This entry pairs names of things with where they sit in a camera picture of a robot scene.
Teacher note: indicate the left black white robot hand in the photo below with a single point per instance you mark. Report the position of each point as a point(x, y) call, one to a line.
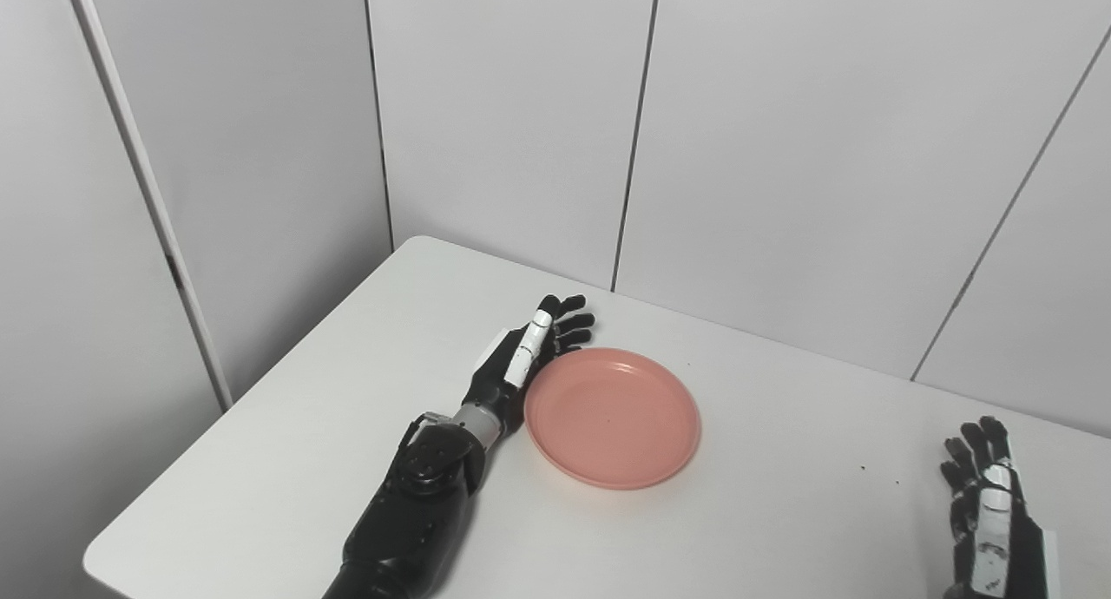
point(525, 356)

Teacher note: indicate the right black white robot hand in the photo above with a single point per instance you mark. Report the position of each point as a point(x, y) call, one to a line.
point(989, 521)

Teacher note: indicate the pink round plate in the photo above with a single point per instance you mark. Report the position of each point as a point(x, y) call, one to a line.
point(613, 417)

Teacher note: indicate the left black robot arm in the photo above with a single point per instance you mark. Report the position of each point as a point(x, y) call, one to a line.
point(412, 512)

